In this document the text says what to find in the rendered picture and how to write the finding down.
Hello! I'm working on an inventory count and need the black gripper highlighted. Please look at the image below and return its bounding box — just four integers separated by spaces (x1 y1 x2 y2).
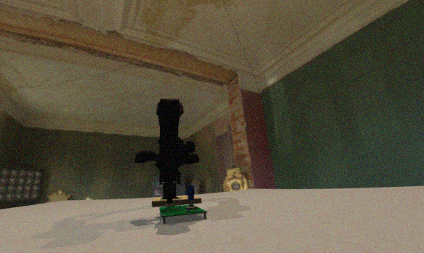
135 134 199 188

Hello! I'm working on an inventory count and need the green circuit board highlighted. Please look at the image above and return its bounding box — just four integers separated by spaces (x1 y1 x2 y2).
159 185 206 224

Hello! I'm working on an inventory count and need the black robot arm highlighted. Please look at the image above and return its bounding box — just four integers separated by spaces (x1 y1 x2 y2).
156 99 195 199

